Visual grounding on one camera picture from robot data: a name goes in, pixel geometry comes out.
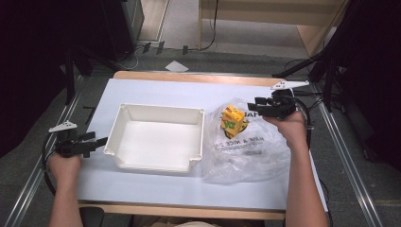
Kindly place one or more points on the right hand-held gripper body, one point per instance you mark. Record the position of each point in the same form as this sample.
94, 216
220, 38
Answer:
281, 106

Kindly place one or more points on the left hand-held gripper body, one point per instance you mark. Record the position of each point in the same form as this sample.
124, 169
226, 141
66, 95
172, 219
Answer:
66, 145

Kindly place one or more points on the clear plastic bag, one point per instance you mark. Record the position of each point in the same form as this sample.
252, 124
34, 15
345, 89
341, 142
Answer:
249, 157

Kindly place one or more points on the person's right hand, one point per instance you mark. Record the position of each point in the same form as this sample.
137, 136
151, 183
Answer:
289, 127

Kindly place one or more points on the person's left hand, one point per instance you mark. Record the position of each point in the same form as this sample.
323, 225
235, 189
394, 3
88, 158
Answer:
64, 168

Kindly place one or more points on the yellow green carton box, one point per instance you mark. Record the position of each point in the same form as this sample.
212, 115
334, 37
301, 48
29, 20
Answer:
232, 121

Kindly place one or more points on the white plastic bin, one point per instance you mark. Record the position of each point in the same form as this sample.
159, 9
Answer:
154, 142

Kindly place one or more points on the black chair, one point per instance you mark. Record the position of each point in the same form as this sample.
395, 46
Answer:
92, 217

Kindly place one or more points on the wooden table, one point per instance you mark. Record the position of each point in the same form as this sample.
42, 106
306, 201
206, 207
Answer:
189, 76

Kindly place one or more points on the white table mat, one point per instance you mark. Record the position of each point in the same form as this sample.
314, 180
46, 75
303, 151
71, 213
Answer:
157, 91

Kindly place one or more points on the light wooden furniture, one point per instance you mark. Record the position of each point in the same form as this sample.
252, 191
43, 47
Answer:
268, 15

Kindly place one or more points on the white paper sheet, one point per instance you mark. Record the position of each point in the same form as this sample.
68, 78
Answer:
176, 66

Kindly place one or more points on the dark cabinet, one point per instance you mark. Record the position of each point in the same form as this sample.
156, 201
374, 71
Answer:
123, 25

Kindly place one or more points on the metal floor rail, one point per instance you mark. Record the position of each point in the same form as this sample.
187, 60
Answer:
34, 186
350, 170

